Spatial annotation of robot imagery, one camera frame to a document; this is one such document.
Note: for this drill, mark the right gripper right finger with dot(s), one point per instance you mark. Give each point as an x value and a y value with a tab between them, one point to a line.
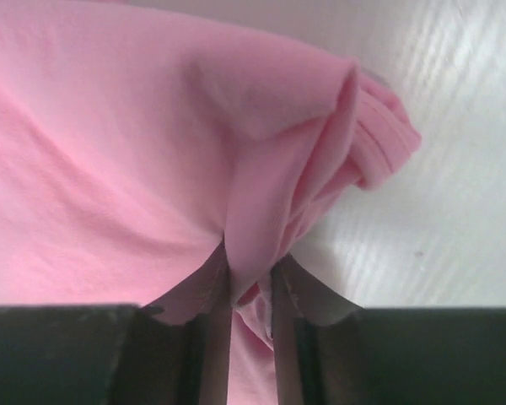
329	350

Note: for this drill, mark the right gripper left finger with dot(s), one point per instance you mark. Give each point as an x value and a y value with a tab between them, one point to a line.
173	351

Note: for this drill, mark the pink t shirt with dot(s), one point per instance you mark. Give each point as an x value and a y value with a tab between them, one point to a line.
134	142

